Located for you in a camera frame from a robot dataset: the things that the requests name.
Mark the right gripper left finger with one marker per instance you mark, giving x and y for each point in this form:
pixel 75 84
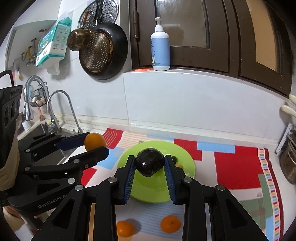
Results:
pixel 70 220

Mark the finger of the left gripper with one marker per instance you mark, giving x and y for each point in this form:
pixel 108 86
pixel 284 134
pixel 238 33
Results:
pixel 33 149
pixel 68 173

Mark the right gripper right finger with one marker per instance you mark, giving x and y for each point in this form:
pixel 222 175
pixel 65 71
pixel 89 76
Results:
pixel 229 219

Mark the orange oval fruit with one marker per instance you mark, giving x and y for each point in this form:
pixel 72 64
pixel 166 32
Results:
pixel 94 141

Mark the yellow-brown pear fruit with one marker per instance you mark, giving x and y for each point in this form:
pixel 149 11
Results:
pixel 179 165

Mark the dark purple plum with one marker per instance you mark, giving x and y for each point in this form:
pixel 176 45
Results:
pixel 149 161

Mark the curved steel kitchen faucet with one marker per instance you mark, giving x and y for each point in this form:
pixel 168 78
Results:
pixel 65 105

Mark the colourful patterned table mat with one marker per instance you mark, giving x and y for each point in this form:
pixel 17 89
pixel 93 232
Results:
pixel 246 172

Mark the orange fruit near right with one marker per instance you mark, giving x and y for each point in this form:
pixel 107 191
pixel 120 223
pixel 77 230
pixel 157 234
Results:
pixel 125 229

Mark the large orange with stem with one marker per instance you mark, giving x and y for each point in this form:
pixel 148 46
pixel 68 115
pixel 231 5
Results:
pixel 170 224

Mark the green oval plate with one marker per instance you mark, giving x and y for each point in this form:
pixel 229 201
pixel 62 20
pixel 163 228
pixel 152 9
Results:
pixel 154 189

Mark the small dark green fruit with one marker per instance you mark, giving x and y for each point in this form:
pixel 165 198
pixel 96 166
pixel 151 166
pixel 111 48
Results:
pixel 174 158

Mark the steel pot on rack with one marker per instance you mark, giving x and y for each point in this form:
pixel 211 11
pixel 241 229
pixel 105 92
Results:
pixel 287 159

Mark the teal white tissue pack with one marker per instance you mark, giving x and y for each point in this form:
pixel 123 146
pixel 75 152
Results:
pixel 53 45

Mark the brass perforated strainer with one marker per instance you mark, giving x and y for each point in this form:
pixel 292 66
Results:
pixel 97 55

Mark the brass ladle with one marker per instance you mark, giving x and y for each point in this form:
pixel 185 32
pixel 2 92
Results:
pixel 79 39

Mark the black frying pan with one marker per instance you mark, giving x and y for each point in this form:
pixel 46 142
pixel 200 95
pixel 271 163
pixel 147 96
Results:
pixel 119 42

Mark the white blue pump bottle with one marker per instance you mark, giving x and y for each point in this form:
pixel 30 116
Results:
pixel 160 47

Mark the black wire sink basket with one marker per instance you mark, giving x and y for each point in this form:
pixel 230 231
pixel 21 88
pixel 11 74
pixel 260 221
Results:
pixel 37 96

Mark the white dish rack bracket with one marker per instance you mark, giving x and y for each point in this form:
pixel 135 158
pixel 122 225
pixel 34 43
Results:
pixel 289 130

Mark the cream pan handle lower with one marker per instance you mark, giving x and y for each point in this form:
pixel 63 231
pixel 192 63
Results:
pixel 287 109

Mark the cream pan handle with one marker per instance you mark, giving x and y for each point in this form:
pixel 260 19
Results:
pixel 292 99
pixel 287 109

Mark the cream pan handle upper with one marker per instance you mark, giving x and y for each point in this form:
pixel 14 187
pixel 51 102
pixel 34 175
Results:
pixel 292 99

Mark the dark wooden window frame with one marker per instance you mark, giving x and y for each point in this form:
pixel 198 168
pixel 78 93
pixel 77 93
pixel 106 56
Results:
pixel 249 40

